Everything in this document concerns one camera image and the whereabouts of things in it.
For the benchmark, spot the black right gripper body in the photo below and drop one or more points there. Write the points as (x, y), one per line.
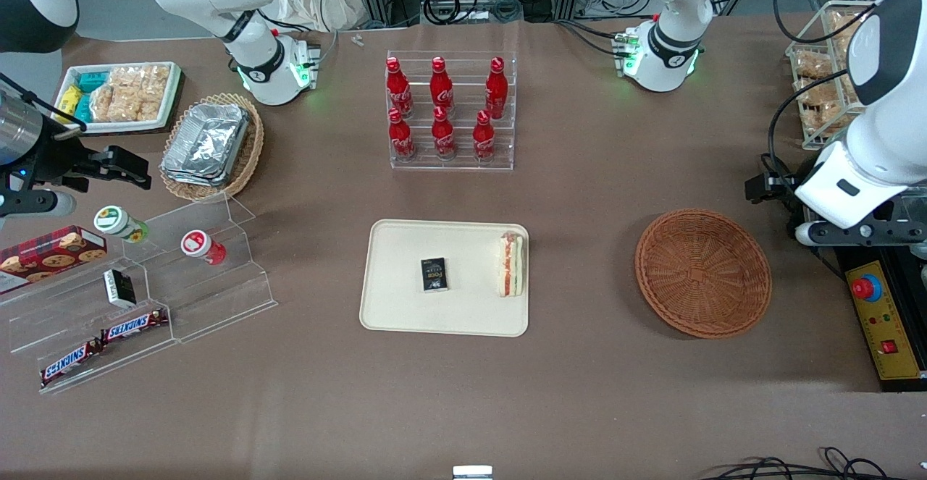
(59, 163)

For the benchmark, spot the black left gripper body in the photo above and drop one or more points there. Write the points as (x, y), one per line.
(785, 186)

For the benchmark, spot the triangle sandwich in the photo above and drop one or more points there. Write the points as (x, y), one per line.
(510, 266)

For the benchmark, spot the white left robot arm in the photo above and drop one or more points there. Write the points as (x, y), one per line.
(883, 140)

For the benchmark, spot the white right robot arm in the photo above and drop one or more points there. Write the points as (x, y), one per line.
(250, 53)

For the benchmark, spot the white snack tray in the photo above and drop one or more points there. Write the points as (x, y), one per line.
(174, 96)

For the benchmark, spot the brown wicker basket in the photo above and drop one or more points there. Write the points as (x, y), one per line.
(702, 274)

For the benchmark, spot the light wicker basket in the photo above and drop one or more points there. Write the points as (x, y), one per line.
(250, 154)

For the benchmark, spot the beige plastic tray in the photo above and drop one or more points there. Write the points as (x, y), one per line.
(471, 310)

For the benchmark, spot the green lid bottle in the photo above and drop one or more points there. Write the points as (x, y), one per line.
(116, 222)

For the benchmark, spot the teal snack pack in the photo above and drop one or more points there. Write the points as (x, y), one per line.
(82, 108)
(92, 82)

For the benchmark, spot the rice cracker bag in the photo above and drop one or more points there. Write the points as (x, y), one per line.
(112, 100)
(152, 89)

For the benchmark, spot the yellow snack pack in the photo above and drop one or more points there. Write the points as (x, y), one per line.
(69, 98)

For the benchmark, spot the stacked foil containers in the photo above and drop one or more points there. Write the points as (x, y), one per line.
(206, 143)

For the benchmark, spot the red cookie box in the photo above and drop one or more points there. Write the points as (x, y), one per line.
(51, 255)

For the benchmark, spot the red white cup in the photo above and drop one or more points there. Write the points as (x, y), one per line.
(201, 246)

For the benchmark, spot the small black white box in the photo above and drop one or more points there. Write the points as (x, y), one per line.
(119, 288)

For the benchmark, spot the small cracker bag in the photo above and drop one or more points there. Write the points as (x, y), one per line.
(811, 65)

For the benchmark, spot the Snickers bar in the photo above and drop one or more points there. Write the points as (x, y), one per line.
(134, 326)
(70, 363)

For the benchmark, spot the clear acrylic step stand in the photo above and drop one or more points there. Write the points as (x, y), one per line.
(217, 299)

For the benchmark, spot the large cracker bag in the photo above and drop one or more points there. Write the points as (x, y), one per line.
(844, 31)

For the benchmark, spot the yellow emergency stop box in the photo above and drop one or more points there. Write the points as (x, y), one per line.
(894, 335)

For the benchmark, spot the red cola bottle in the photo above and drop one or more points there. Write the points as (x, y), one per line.
(496, 93)
(484, 140)
(400, 140)
(441, 93)
(443, 138)
(398, 93)

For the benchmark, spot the clear acrylic bottle rack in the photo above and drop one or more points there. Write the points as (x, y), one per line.
(463, 165)

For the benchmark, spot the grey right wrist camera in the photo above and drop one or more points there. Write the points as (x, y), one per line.
(36, 205)

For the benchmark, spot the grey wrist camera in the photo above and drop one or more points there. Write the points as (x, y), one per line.
(36, 205)
(862, 234)

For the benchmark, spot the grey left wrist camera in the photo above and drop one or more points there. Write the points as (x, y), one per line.
(862, 234)

